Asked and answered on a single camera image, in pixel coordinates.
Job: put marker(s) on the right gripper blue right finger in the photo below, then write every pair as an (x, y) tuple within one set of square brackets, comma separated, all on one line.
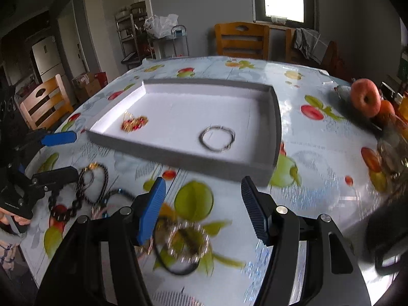
[(258, 207)]

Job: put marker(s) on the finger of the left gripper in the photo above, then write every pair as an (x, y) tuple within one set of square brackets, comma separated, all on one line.
[(56, 139), (55, 179)]

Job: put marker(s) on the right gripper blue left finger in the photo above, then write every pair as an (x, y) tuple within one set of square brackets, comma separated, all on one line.
[(150, 212)]

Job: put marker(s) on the grey wire bangle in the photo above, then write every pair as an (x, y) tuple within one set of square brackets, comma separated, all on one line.
[(217, 138)]

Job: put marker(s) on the person's left hand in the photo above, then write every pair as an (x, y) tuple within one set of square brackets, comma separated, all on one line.
[(7, 217)]

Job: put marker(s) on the wooden chair left side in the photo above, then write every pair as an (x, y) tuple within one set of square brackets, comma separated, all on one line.
[(46, 105)]

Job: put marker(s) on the wooden chair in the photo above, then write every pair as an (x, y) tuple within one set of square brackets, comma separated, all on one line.
[(46, 105), (242, 40)]

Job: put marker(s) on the cardboard box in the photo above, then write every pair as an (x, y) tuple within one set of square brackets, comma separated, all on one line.
[(87, 85)]

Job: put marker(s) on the fruit pattern tablecloth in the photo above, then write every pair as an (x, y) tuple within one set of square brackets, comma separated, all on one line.
[(326, 164)]

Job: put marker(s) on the grey shallow box tray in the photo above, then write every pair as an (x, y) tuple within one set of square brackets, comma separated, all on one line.
[(160, 120)]

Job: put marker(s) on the white refrigerator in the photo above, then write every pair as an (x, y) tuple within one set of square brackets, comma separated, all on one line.
[(47, 59)]

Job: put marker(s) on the metal storage shelf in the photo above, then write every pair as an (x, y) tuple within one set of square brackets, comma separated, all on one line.
[(132, 35)]

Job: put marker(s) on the glass cup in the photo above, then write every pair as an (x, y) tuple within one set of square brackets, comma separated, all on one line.
[(392, 149)]

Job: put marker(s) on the white plastic bag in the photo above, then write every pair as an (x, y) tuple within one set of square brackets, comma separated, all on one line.
[(160, 26)]

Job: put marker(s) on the red apple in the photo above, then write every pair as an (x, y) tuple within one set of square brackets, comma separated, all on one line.
[(365, 97)]

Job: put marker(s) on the orange fruit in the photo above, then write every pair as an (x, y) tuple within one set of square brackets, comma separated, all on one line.
[(386, 113)]

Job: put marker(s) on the wooden chair far side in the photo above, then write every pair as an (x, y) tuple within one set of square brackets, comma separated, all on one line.
[(242, 40)]

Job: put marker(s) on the grey cloth on chair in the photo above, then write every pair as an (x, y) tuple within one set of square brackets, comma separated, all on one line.
[(310, 43)]

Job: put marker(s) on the small wire cart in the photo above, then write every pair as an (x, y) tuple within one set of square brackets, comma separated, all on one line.
[(175, 44)]

